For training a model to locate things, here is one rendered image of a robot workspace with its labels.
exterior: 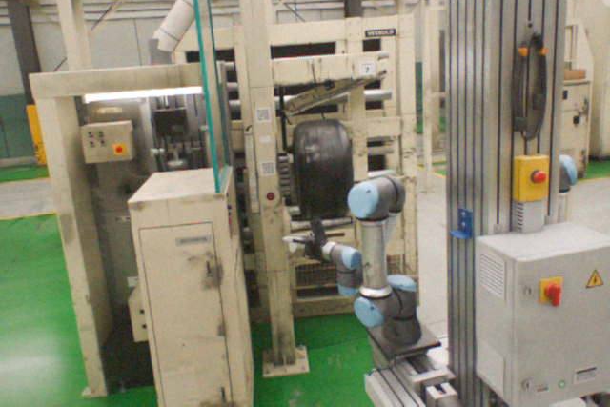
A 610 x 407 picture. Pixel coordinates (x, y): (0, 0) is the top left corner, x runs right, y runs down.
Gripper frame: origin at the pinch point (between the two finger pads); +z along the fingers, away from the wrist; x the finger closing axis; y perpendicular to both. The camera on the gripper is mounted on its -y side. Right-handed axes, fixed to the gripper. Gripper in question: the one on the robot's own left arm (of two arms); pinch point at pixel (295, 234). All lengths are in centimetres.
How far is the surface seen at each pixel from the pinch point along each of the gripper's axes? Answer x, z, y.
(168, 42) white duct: -3, 112, -86
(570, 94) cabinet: 524, 113, -74
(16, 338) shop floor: -60, 229, 116
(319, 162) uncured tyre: 39, 30, -26
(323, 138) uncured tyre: 45, 33, -37
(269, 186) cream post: 30, 60, -10
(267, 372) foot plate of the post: 34, 62, 100
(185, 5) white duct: 4, 104, -106
